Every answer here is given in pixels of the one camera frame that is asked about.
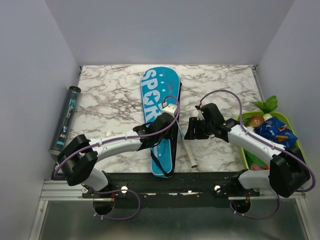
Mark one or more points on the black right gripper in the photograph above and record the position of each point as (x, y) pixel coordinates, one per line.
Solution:
(193, 123)

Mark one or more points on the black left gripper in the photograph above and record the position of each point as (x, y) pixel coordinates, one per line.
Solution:
(169, 136)

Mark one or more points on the badminton racket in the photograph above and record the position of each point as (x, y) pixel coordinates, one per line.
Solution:
(187, 148)

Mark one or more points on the blue racket bag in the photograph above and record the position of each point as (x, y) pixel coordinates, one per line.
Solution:
(155, 84)

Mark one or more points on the black shuttlecock tube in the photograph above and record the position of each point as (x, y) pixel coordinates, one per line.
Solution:
(63, 125)

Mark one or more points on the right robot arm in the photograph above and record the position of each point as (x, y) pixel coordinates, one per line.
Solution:
(287, 171)

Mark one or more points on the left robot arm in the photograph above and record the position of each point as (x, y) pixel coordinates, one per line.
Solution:
(77, 160)

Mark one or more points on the brown toy mushroom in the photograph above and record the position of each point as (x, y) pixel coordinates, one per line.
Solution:
(255, 121)

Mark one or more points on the purple toy onion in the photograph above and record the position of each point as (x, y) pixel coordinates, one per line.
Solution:
(256, 167)

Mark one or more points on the green toy leaf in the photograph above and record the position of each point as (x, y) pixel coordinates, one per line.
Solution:
(268, 106)

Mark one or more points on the blue snack bag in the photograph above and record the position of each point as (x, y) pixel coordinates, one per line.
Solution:
(276, 131)

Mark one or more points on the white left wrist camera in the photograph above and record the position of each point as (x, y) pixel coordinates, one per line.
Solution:
(170, 109)

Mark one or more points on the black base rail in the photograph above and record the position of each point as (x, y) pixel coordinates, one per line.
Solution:
(182, 190)

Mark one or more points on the aluminium frame rail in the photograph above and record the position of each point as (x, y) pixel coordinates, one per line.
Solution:
(54, 190)

